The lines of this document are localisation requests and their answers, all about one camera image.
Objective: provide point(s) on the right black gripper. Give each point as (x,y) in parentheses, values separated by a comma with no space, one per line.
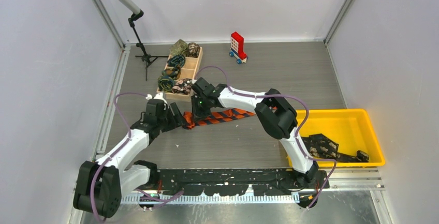
(196,110)

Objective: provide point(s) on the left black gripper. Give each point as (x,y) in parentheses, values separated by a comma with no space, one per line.
(174,122)

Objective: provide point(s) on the orange navy striped tie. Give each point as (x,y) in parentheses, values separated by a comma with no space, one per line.
(215,118)

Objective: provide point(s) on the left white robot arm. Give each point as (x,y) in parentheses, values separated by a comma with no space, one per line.
(101,185)

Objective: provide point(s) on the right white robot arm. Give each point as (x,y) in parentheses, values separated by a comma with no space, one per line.
(276,115)

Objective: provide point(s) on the black pink floral rolled tie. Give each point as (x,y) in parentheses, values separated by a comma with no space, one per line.
(182,86)

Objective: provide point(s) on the wooden compartment tray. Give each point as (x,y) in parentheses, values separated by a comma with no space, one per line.
(189,70)

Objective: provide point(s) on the dark green rolled tie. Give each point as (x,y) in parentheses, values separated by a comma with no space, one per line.
(172,72)

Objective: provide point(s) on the navy yellow rolled tie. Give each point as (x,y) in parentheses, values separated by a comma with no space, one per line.
(165,83)

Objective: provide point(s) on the teal navy rolled tie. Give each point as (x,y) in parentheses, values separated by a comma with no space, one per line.
(177,61)

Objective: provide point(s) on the brown floral rolled tie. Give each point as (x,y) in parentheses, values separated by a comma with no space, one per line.
(193,50)

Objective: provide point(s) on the red toy block car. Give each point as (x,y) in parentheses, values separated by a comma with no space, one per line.
(237,48)

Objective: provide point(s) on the olive green rolled tie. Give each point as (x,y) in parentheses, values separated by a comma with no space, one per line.
(179,48)

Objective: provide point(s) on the black microphone stand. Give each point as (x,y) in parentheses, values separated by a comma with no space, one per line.
(147,58)

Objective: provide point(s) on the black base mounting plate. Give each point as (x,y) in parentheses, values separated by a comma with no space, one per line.
(233,182)

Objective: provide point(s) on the yellow plastic bin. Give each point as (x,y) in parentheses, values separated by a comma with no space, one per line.
(351,129)

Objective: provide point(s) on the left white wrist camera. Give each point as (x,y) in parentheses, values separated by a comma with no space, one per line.
(159,96)

